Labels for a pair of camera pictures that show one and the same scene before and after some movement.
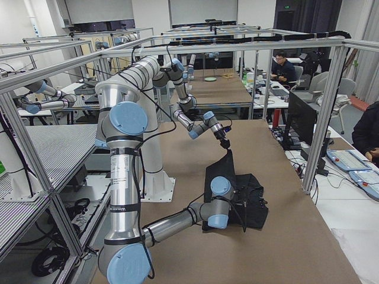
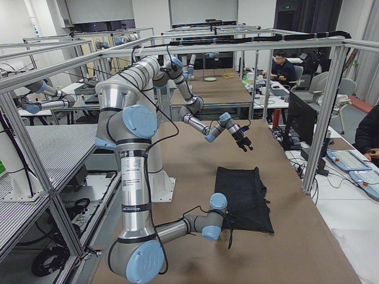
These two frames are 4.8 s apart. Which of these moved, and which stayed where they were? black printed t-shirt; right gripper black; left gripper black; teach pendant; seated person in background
Moved: right gripper black; black printed t-shirt; left gripper black
Stayed: teach pendant; seated person in background
